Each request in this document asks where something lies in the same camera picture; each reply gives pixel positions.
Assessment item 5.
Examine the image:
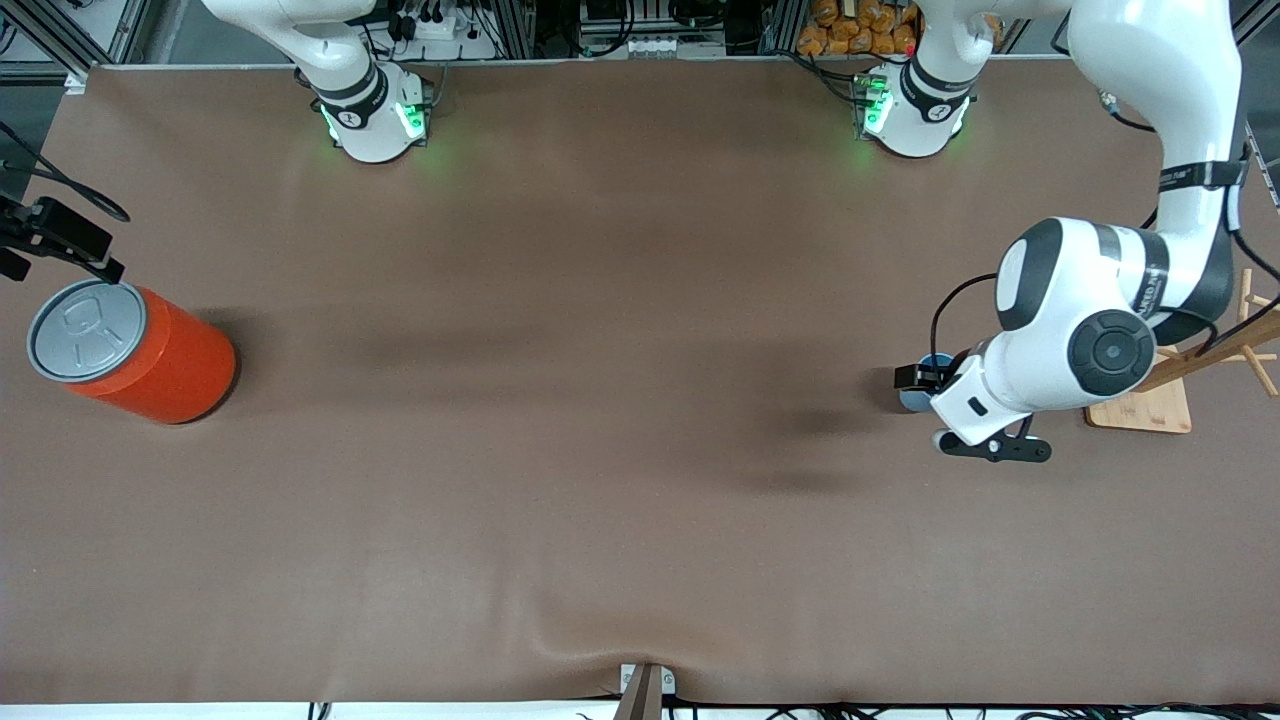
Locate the light blue plastic cup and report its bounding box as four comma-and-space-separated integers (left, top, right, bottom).
898, 353, 959, 413

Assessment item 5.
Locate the orange can with silver lid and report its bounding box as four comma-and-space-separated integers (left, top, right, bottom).
27, 278, 238, 426

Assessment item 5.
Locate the wooden mug tree stand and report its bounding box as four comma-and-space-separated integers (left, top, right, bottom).
1085, 268, 1280, 434

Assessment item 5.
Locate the brown table cover mat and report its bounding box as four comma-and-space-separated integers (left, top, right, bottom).
0, 55, 1280, 706

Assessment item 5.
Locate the pile of orange bread toys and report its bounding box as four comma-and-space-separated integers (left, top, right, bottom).
797, 0, 926, 56

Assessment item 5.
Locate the white power strip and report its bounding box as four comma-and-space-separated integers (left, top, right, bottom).
400, 8, 483, 43

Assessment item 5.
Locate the white connector strip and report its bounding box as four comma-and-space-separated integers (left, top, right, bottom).
595, 35, 728, 59

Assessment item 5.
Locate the aluminium frame beam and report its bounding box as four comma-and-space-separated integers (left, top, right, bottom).
0, 0, 151, 81
1235, 0, 1280, 51

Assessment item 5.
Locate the aluminium frame post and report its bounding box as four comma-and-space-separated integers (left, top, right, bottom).
487, 0, 536, 59
762, 0, 804, 56

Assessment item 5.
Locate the metal pole bracket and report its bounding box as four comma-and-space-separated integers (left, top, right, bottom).
620, 663, 677, 696

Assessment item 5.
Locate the brown camera pole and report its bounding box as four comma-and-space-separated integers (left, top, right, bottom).
612, 665, 666, 720

